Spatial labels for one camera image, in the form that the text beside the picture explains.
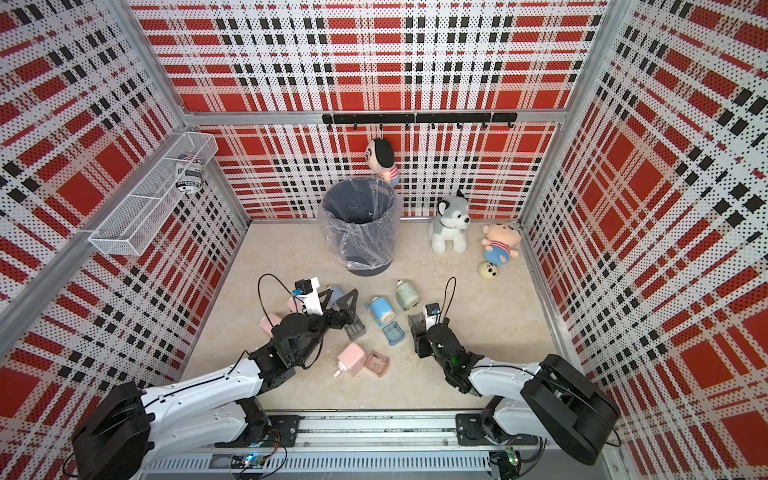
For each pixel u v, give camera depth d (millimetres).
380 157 909
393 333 908
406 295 911
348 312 697
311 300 667
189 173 778
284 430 737
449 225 1012
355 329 908
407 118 890
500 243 1045
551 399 448
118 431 401
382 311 884
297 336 575
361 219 1020
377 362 854
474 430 734
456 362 672
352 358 796
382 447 721
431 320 778
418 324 923
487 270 1014
